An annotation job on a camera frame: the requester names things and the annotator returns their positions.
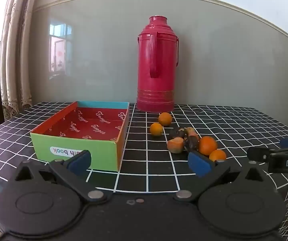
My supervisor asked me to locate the pale orange fruit piece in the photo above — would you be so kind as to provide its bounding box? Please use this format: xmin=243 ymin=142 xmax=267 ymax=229
xmin=167 ymin=137 xmax=185 ymax=154

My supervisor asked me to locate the dark brown fruit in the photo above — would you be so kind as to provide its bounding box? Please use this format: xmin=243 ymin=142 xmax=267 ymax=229
xmin=184 ymin=136 xmax=199 ymax=152
xmin=169 ymin=127 xmax=186 ymax=139

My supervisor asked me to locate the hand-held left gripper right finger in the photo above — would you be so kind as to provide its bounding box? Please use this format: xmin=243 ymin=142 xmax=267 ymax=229
xmin=174 ymin=152 xmax=270 ymax=202

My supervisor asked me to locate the small orange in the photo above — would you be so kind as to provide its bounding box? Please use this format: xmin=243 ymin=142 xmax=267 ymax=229
xmin=150 ymin=123 xmax=164 ymax=137
xmin=209 ymin=149 xmax=227 ymax=162
xmin=158 ymin=112 xmax=173 ymax=127

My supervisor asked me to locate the beige lace curtain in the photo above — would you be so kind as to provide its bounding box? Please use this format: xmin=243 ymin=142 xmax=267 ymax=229
xmin=0 ymin=0 xmax=49 ymax=121

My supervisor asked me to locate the black white checked tablecloth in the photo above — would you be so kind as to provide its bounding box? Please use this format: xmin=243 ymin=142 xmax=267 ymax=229
xmin=0 ymin=102 xmax=288 ymax=241

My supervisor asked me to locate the large orange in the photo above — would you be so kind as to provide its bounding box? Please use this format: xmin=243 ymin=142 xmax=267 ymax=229
xmin=198 ymin=136 xmax=218 ymax=156

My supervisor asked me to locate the colourful cardboard box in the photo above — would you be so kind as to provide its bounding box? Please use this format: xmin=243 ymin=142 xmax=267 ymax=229
xmin=30 ymin=101 xmax=130 ymax=172

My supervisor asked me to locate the small brown fruit piece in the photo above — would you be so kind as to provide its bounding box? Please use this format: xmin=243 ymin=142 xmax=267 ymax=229
xmin=185 ymin=127 xmax=199 ymax=140

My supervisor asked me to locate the red thermos flask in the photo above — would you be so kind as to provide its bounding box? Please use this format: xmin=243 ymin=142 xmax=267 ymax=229
xmin=136 ymin=15 xmax=180 ymax=113

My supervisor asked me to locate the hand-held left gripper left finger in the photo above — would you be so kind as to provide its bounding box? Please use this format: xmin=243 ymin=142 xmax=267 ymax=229
xmin=15 ymin=150 xmax=108 ymax=202

